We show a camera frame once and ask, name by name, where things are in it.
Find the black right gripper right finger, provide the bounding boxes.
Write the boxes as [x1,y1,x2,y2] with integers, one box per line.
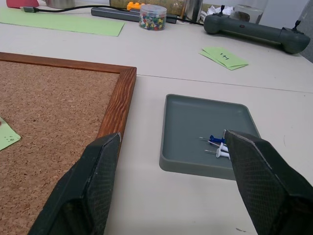
[223,129,313,235]

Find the clear jar of push pins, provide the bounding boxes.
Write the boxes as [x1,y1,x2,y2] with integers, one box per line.
[139,4,168,32]

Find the large green paper sheet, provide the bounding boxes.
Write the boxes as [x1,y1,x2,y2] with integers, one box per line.
[0,6,125,37]

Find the crumpled white paper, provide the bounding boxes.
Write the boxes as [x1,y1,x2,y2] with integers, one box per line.
[201,5,235,21]

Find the dark grey flat bar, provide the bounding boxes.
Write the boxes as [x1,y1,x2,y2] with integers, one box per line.
[91,6,178,24]

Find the orange toy brick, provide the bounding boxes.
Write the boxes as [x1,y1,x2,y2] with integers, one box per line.
[126,1,146,11]

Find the folded green paper notes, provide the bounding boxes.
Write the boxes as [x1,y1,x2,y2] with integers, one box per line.
[199,46,249,71]

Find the grey handheld remote controller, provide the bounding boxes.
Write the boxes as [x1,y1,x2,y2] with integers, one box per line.
[203,4,311,55]

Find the metal cylinder container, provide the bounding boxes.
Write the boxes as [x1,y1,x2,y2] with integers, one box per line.
[182,0,203,22]

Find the black usb cable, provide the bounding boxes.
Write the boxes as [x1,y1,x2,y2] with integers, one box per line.
[20,5,112,14]

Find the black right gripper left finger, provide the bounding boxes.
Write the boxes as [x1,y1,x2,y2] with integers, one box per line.
[27,132,122,235]

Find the white push pin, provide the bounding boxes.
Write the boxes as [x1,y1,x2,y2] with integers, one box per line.
[204,149,231,159]
[207,140,230,153]

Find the blue push pin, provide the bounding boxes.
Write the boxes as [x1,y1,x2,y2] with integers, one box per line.
[199,135,227,144]

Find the red object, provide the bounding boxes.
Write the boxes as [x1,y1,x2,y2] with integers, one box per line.
[5,0,40,9]

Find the wood framed cork board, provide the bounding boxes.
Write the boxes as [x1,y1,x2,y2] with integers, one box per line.
[0,51,137,235]

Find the metal cup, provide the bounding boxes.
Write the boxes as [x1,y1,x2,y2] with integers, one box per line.
[45,0,75,9]

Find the grey plastic tray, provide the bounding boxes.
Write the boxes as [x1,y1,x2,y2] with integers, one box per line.
[159,94,262,181]

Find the green note with writing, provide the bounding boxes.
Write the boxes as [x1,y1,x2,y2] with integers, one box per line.
[0,117,22,151]

